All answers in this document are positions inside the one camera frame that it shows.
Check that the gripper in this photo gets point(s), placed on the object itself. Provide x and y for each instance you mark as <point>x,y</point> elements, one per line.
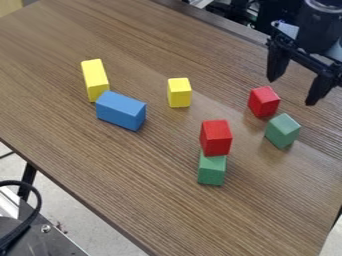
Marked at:
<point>307,56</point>

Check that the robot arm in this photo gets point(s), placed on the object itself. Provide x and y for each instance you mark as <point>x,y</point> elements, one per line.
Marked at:
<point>319,23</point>

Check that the red block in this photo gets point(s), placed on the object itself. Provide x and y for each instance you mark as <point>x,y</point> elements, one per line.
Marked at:
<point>263,101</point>
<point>216,138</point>

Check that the green block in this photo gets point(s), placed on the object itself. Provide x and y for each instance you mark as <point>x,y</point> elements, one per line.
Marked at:
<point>282,130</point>
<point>212,169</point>

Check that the small yellow block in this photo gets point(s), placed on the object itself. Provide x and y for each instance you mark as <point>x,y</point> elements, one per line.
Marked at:
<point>179,92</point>

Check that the blue block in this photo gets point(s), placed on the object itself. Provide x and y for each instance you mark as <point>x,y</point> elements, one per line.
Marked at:
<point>120,110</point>

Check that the tall yellow block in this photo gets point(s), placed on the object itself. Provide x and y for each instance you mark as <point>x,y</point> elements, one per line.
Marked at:
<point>95,79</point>

